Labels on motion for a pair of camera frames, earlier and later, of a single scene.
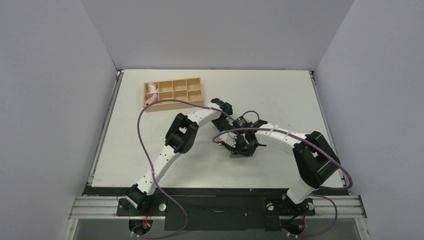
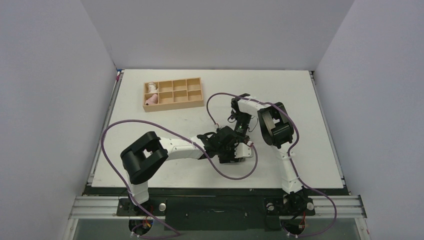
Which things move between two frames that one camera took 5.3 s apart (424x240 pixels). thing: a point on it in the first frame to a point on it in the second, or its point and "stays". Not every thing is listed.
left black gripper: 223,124 to 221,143
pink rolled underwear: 154,98 stays
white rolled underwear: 152,87 stays
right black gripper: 241,145 to 237,133
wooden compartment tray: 189,90 stays
